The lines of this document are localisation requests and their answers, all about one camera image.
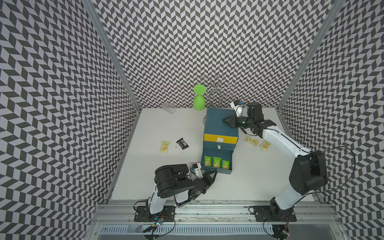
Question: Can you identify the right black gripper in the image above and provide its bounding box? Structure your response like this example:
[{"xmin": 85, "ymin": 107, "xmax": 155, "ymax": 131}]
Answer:
[{"xmin": 222, "ymin": 114, "xmax": 254, "ymax": 129}]

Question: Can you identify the green cookie packet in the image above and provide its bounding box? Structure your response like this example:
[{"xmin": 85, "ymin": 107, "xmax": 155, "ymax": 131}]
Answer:
[
  {"xmin": 222, "ymin": 160, "xmax": 230, "ymax": 170},
  {"xmin": 213, "ymin": 157, "xmax": 222, "ymax": 168},
  {"xmin": 204, "ymin": 156, "xmax": 212, "ymax": 167}
]

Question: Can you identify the teal bottom drawer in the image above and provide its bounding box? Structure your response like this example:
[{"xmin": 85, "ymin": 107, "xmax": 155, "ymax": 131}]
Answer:
[{"xmin": 201, "ymin": 148, "xmax": 233, "ymax": 175}]

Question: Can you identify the teal drawer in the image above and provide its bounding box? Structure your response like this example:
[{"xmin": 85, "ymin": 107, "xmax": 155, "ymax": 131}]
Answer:
[
  {"xmin": 201, "ymin": 148, "xmax": 233, "ymax": 175},
  {"xmin": 203, "ymin": 141, "xmax": 236, "ymax": 151}
]

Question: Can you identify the yellow top drawer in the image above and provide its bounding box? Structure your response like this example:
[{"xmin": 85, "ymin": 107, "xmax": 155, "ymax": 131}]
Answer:
[{"xmin": 204, "ymin": 134, "xmax": 239, "ymax": 145}]

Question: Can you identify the yellow cookie packet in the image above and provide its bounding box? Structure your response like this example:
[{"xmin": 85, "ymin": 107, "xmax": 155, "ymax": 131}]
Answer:
[{"xmin": 259, "ymin": 141, "xmax": 272, "ymax": 152}]

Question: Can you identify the black cookie packet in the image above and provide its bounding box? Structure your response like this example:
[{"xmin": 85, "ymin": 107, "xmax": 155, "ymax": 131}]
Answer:
[{"xmin": 176, "ymin": 138, "xmax": 189, "ymax": 150}]

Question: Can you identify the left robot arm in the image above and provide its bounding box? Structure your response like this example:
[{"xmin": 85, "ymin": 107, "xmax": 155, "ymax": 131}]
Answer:
[{"xmin": 134, "ymin": 163, "xmax": 218, "ymax": 222}]

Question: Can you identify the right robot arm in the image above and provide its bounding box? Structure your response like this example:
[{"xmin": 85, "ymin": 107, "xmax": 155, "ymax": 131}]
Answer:
[{"xmin": 222, "ymin": 100, "xmax": 328, "ymax": 221}]

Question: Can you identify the teal plastic drawer cabinet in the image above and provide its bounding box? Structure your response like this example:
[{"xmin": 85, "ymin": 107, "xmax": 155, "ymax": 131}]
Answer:
[{"xmin": 203, "ymin": 107, "xmax": 240, "ymax": 151}]

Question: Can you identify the green plastic goblet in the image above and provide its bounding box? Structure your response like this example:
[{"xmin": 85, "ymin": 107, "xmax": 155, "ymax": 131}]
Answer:
[{"xmin": 193, "ymin": 85, "xmax": 207, "ymax": 111}]

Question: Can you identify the clear glass cup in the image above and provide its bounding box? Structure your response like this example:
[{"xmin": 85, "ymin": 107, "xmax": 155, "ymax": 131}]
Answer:
[{"xmin": 162, "ymin": 103, "xmax": 177, "ymax": 114}]

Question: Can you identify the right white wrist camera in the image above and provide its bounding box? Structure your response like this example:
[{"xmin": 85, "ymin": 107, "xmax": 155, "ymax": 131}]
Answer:
[{"xmin": 230, "ymin": 100, "xmax": 244, "ymax": 118}]

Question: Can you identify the silver wire stand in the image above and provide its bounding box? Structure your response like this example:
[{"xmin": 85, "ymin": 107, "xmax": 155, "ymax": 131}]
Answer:
[{"xmin": 200, "ymin": 75, "xmax": 234, "ymax": 108}]

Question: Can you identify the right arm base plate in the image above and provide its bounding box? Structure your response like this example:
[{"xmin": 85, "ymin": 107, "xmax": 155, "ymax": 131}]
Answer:
[{"xmin": 248, "ymin": 205, "xmax": 297, "ymax": 223}]

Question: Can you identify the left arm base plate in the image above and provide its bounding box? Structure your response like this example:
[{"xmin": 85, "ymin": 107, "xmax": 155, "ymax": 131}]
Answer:
[{"xmin": 134, "ymin": 206, "xmax": 176, "ymax": 223}]

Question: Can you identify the aluminium front rail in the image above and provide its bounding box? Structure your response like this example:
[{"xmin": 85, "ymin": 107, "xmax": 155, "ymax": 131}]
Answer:
[{"xmin": 84, "ymin": 201, "xmax": 349, "ymax": 240}]

